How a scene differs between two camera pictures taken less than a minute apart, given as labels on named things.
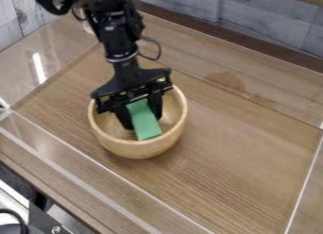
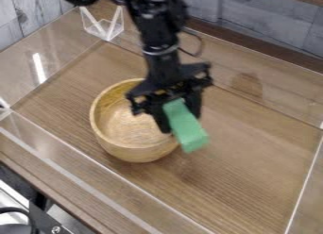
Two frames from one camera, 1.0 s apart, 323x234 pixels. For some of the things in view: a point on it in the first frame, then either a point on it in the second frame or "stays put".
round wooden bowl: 119,140 stays put
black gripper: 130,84 → 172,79
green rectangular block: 145,120 → 186,125
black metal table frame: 49,218 stays put
